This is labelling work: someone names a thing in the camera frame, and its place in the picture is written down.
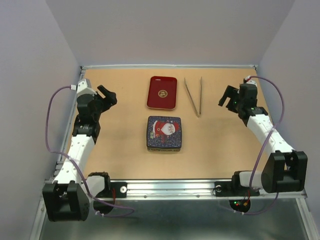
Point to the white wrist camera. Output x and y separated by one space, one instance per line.
248 80
83 87

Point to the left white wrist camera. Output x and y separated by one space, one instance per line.
83 87

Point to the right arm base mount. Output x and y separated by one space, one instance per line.
233 188

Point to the aluminium mounting rail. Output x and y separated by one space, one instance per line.
176 189

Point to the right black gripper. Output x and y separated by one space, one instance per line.
230 92

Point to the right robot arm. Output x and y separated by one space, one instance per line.
285 169

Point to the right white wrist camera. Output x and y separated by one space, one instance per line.
248 80

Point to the chocolate tin base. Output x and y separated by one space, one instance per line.
163 149

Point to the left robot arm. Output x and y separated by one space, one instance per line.
68 196

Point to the red lacquer tray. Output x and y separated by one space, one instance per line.
162 93

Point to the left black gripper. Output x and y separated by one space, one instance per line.
109 100

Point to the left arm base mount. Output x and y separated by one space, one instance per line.
101 187

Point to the gold tin lid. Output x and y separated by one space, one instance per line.
164 132

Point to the metal front plate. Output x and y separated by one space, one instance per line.
187 220

